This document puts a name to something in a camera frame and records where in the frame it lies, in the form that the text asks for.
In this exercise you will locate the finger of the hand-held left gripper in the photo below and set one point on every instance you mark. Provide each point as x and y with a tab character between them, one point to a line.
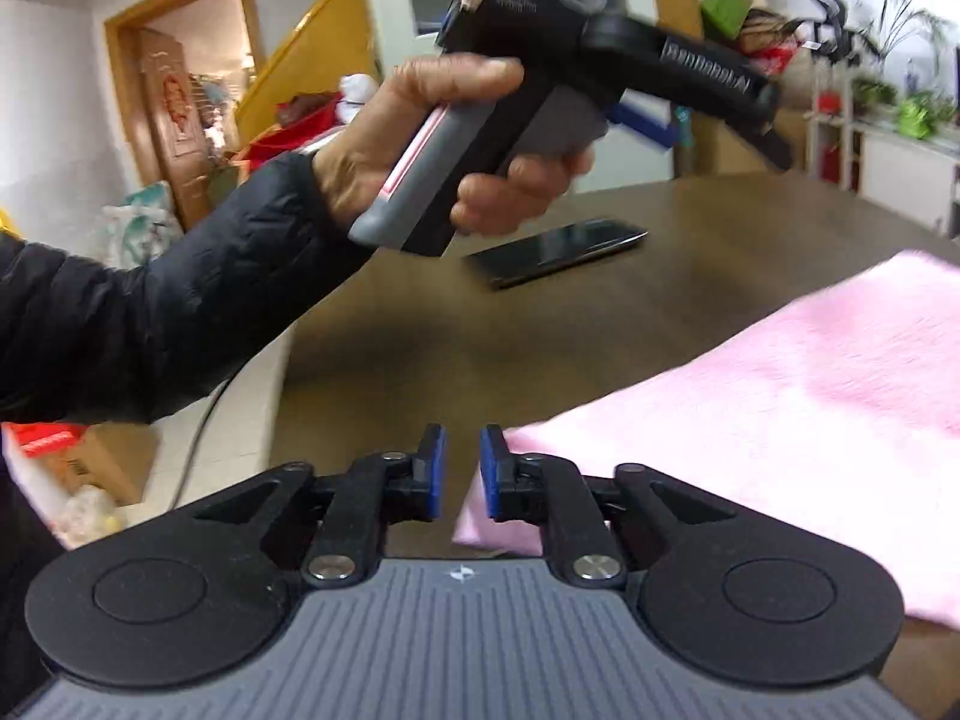
774	131
645	127

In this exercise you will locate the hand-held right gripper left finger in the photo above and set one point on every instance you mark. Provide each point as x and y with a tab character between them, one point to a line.
437	474

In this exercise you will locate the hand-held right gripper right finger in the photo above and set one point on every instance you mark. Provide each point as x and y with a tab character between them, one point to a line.
491	474

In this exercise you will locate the pink towel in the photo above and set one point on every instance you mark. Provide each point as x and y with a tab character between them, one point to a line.
750	420

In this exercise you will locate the person's left forearm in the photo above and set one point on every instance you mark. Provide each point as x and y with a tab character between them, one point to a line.
150	315

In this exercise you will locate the person's left hand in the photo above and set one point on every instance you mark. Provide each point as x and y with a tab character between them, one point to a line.
375	135

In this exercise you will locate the white shelf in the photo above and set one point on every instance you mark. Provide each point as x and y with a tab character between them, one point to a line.
885	157

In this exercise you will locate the potted green plant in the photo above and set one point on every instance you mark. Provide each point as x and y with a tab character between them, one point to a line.
911	82

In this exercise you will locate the black smartphone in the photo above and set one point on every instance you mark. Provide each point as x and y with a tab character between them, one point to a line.
555	251

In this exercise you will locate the yellow board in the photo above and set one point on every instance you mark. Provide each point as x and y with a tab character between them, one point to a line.
315	60

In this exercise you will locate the red bag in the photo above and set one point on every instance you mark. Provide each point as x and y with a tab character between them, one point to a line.
300	124

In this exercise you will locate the small brown cardboard box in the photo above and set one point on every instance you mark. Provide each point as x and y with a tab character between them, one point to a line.
105	461

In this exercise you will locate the brown wooden door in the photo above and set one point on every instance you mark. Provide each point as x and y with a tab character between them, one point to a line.
176	120

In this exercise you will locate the floral printed bag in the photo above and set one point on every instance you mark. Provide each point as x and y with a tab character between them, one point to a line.
142	221

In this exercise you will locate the red and white box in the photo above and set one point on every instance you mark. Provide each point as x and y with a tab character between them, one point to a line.
41	441

